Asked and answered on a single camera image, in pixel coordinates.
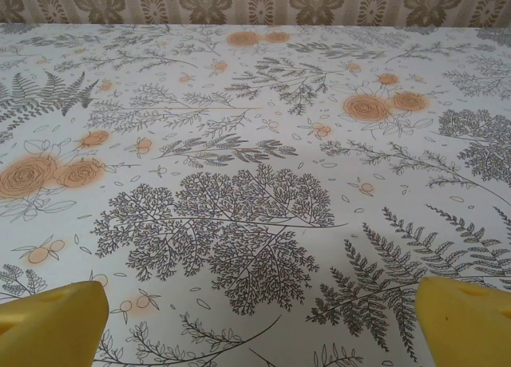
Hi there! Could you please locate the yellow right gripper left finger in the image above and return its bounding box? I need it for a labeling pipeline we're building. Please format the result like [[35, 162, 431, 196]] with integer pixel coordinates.
[[0, 280, 110, 367]]

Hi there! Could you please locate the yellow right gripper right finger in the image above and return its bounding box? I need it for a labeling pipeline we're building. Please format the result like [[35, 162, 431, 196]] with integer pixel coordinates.
[[414, 276, 511, 367]]

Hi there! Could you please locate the floral patterned tablecloth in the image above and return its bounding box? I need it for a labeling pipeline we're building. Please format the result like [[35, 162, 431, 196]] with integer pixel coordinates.
[[0, 22, 511, 367]]

